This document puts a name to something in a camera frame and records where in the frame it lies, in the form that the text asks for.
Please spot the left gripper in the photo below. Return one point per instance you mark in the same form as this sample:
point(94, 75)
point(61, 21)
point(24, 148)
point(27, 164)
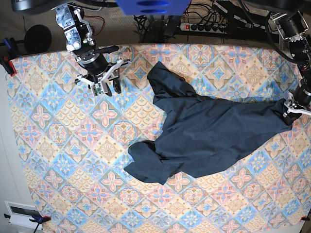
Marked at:
point(298, 102)

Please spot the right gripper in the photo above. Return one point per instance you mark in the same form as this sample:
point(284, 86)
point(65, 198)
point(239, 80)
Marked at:
point(100, 71)

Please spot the dark navy t-shirt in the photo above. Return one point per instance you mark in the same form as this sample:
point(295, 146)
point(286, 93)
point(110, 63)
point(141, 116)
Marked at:
point(200, 135)

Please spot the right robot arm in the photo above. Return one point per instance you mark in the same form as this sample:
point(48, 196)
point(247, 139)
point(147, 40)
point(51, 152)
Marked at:
point(81, 44)

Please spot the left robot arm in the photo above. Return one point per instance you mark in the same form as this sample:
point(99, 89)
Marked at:
point(292, 28)

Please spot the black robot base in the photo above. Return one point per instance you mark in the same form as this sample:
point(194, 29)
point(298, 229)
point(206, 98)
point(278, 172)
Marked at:
point(281, 6)
point(35, 7)

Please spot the patterned colourful tablecloth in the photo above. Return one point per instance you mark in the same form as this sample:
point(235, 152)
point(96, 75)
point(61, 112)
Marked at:
point(73, 145)

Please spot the black round stool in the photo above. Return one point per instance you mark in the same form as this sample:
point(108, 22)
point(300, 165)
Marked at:
point(37, 39)

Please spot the white power strip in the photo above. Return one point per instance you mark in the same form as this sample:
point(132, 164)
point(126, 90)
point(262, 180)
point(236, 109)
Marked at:
point(202, 28)

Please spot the orange clamp lower right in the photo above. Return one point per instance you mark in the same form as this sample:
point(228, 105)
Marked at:
point(305, 218)

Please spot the blue orange clamp lower left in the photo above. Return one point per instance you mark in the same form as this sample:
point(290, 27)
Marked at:
point(36, 219)

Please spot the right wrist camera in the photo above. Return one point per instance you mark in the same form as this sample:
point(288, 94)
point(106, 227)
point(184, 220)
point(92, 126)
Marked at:
point(96, 89)

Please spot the white wall outlet box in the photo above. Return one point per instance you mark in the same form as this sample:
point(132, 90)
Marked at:
point(20, 214)

